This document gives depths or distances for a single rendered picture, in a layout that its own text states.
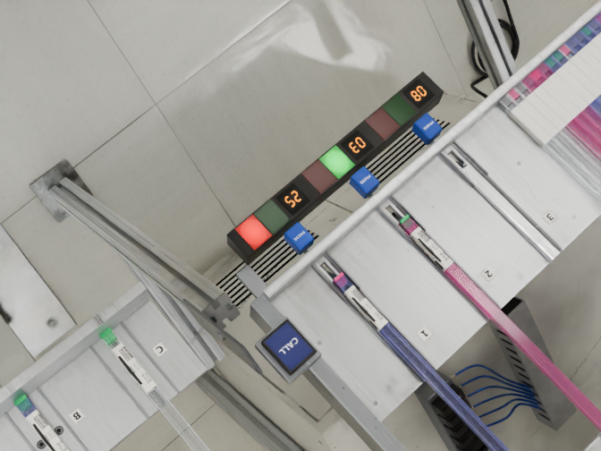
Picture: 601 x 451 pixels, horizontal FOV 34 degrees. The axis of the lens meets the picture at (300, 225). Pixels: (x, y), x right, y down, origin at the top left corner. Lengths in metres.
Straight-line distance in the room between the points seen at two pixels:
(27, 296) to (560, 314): 0.92
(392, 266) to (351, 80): 0.89
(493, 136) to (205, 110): 0.75
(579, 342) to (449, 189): 0.55
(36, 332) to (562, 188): 1.01
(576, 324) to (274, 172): 0.67
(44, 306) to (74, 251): 0.11
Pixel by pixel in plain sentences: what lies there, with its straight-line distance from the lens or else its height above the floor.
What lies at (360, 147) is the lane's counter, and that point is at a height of 0.66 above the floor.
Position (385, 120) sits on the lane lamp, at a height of 0.66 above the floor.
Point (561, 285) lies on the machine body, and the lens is 1.63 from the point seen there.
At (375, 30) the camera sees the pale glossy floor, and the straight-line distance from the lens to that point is 2.05.
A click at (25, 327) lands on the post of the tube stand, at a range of 1.85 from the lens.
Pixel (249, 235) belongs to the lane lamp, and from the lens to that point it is 1.20.
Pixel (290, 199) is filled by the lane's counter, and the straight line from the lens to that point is 1.22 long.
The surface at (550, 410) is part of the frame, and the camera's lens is 1.65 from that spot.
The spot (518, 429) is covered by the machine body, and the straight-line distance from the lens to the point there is 1.68.
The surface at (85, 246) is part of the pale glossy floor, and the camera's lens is 1.85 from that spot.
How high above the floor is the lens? 1.66
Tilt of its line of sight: 55 degrees down
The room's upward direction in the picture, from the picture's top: 118 degrees clockwise
